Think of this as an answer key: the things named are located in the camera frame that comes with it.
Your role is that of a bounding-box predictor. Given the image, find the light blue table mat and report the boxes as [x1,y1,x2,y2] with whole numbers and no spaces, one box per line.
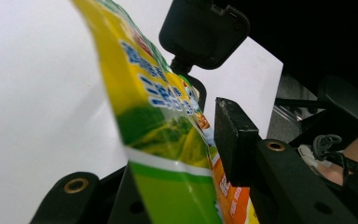
[0,0,284,224]

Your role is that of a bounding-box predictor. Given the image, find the yellow green refill pouch bag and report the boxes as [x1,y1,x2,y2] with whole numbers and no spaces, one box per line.
[71,0,260,224]

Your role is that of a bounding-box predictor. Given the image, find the black metal frame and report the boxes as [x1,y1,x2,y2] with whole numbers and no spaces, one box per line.
[273,74,358,147]

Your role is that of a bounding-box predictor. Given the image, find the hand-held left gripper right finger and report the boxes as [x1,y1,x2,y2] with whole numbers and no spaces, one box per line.
[213,96,261,189]

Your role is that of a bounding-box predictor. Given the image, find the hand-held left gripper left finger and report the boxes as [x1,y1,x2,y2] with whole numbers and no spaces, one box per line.
[106,163,153,224]

